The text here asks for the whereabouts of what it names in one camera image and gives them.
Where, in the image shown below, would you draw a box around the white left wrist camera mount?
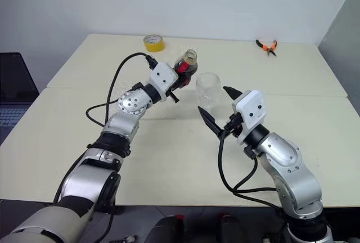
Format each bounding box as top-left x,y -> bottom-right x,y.
148,62 -> 179,100

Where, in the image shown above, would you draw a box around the yellow tape roll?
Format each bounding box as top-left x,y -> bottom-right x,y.
143,34 -> 165,53

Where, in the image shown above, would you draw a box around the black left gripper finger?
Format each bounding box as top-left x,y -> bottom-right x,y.
179,68 -> 199,89
173,60 -> 187,75

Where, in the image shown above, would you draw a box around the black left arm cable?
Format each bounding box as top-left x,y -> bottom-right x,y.
85,52 -> 159,128

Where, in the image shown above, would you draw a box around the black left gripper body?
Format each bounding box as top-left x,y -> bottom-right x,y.
166,79 -> 186,104

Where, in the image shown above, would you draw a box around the orange and black pliers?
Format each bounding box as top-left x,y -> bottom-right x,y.
255,39 -> 278,57

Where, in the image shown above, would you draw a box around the clear glass cup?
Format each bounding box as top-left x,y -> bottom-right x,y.
195,71 -> 222,109

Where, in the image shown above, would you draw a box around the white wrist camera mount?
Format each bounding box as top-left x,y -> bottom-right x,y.
148,62 -> 179,100
231,90 -> 266,145

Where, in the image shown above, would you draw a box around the dark rounded shape with red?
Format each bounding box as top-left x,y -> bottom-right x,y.
219,212 -> 246,243
145,214 -> 186,243

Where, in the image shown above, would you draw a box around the dark soda bottle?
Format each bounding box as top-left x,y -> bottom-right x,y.
173,49 -> 199,89

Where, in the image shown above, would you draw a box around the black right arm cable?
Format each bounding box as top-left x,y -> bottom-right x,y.
217,129 -> 282,209

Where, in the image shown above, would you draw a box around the dark laptop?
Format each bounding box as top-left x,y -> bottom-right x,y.
0,52 -> 41,146

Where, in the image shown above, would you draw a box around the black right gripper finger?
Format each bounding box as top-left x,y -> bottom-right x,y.
223,85 -> 243,101
197,106 -> 226,139

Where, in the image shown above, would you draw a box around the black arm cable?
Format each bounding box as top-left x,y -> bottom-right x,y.
85,52 -> 159,128
217,129 -> 282,209

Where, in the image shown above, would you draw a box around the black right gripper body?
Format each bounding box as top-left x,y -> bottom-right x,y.
223,111 -> 245,139

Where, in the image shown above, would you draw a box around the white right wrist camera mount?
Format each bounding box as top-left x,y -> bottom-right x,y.
231,90 -> 266,145

